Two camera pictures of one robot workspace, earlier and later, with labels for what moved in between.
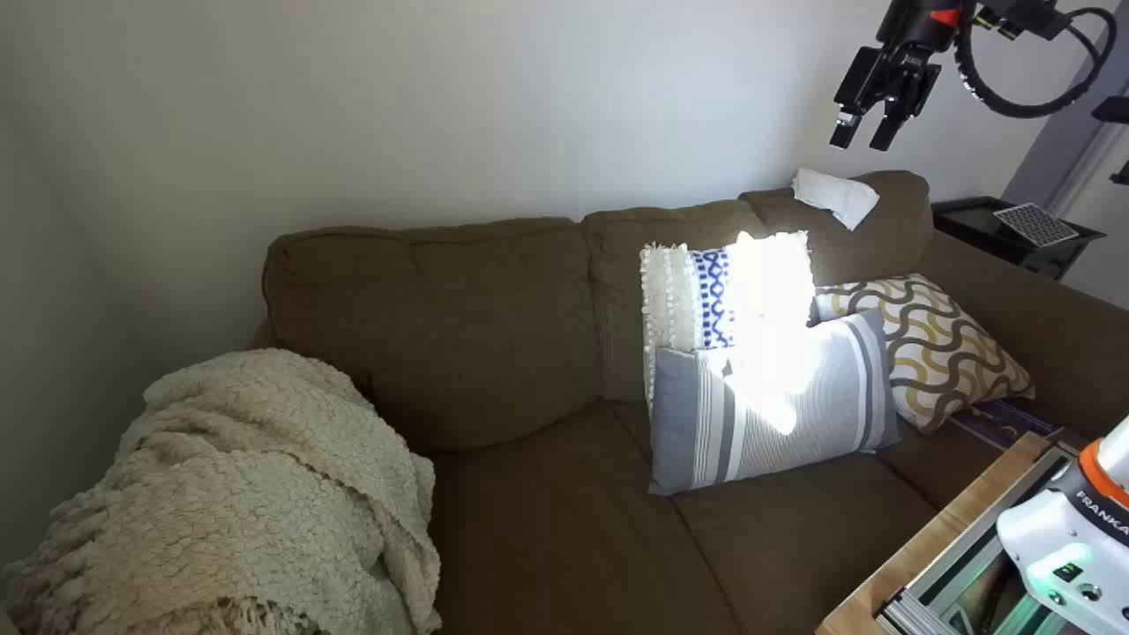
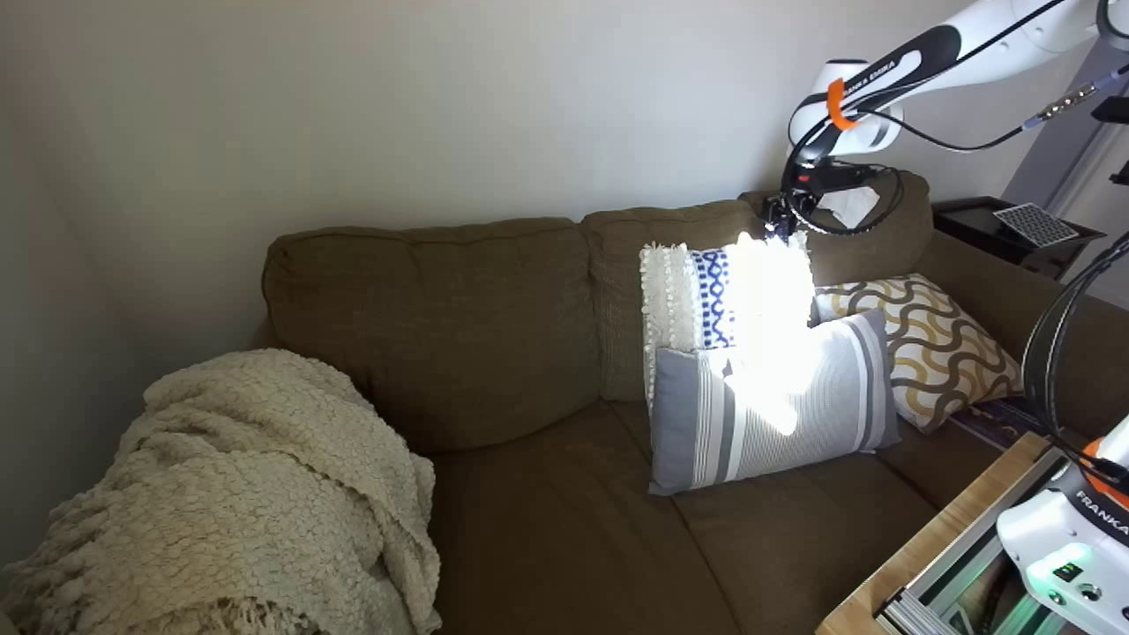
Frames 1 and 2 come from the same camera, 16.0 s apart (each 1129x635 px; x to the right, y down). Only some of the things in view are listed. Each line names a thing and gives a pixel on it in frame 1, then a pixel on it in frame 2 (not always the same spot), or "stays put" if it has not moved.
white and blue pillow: [720, 298] stays put
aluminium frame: [970, 584] stays put
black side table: [976, 223] stays put
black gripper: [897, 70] to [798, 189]
